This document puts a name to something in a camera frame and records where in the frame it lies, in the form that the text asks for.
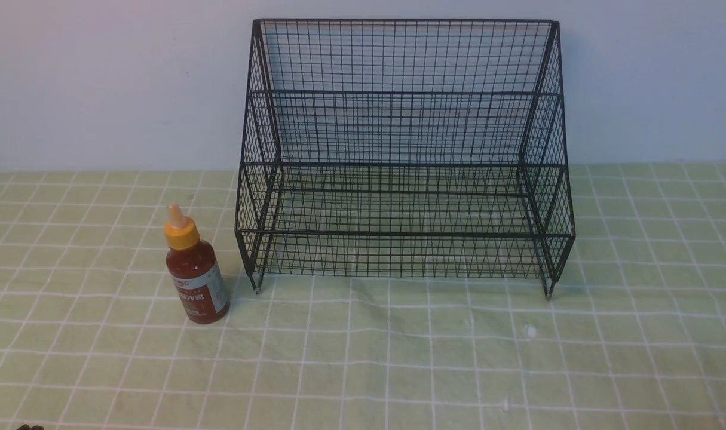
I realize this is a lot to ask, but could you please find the red sauce bottle yellow cap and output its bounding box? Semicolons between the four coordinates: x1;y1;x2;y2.
164;204;231;324

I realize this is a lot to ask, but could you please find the black wire mesh shelf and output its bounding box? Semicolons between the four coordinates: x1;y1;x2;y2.
234;17;576;299

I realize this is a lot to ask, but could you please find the green checkered tablecloth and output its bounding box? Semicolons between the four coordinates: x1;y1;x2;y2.
0;164;726;429

